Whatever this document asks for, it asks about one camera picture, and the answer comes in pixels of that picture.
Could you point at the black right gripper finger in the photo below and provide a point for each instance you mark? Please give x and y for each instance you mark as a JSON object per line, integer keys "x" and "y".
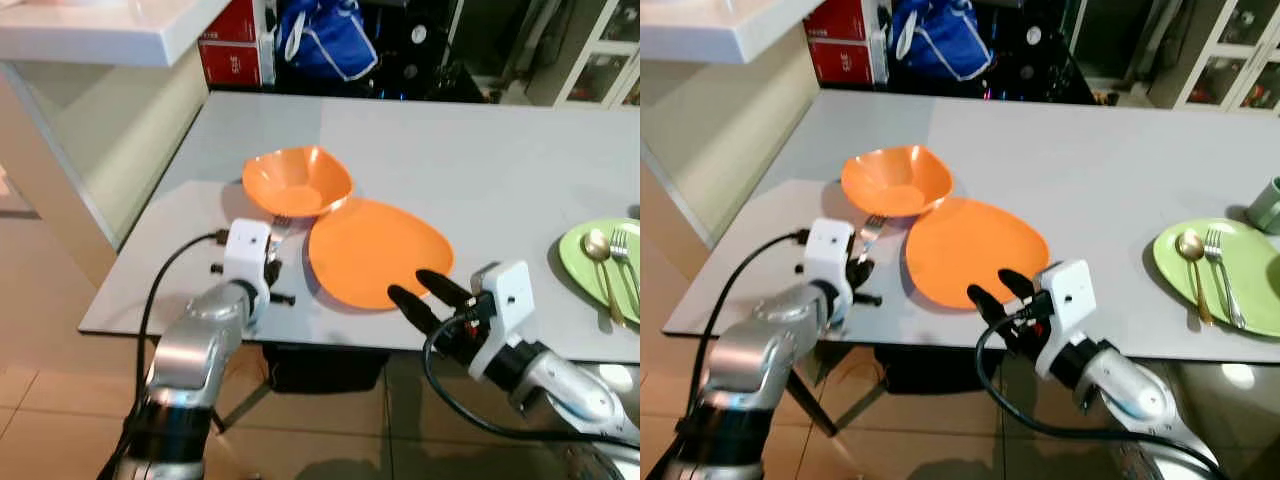
{"x": 412, "y": 308}
{"x": 990, "y": 306}
{"x": 1018, "y": 283}
{"x": 442, "y": 285}

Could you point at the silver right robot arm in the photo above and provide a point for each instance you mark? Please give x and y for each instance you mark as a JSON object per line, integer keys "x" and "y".
{"x": 570, "y": 385}
{"x": 1140, "y": 390}

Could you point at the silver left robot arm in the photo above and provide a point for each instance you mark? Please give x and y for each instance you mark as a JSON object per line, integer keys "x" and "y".
{"x": 195, "y": 345}
{"x": 750, "y": 350}

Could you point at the orange plate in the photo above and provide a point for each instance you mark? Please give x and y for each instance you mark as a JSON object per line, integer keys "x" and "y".
{"x": 370, "y": 255}
{"x": 965, "y": 250}

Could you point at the black chair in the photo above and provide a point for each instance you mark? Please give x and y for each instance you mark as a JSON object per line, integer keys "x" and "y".
{"x": 320, "y": 370}
{"x": 925, "y": 370}

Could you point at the orange bowl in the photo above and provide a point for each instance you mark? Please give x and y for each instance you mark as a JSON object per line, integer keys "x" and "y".
{"x": 295, "y": 180}
{"x": 895, "y": 180}

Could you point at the dark table leg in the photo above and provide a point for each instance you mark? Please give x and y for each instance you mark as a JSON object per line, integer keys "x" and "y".
{"x": 818, "y": 405}
{"x": 242, "y": 407}

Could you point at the green plate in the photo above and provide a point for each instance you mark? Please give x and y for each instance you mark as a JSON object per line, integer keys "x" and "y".
{"x": 1260, "y": 290}
{"x": 578, "y": 282}

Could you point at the gold spoon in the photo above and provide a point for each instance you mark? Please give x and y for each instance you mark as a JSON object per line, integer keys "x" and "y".
{"x": 1190, "y": 247}
{"x": 597, "y": 245}

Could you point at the red cardboard box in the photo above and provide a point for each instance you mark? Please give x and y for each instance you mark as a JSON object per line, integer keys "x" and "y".
{"x": 232, "y": 45}
{"x": 840, "y": 45}

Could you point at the blue bag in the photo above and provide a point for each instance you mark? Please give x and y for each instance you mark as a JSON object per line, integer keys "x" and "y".
{"x": 325, "y": 45}
{"x": 940, "y": 45}

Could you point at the dark green cup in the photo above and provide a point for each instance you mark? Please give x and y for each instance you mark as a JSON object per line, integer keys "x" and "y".
{"x": 1268, "y": 205}

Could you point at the white glass door cabinet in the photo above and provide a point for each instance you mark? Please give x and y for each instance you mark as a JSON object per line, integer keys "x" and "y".
{"x": 1228, "y": 60}
{"x": 610, "y": 60}

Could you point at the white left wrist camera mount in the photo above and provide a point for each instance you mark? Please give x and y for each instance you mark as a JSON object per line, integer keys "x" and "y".
{"x": 828, "y": 250}
{"x": 245, "y": 255}

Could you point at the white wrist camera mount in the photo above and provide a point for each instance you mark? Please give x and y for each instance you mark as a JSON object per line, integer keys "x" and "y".
{"x": 828, "y": 250}
{"x": 505, "y": 300}
{"x": 245, "y": 255}
{"x": 1070, "y": 295}

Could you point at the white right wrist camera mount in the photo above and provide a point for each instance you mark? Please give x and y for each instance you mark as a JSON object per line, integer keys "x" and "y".
{"x": 505, "y": 300}
{"x": 1070, "y": 295}

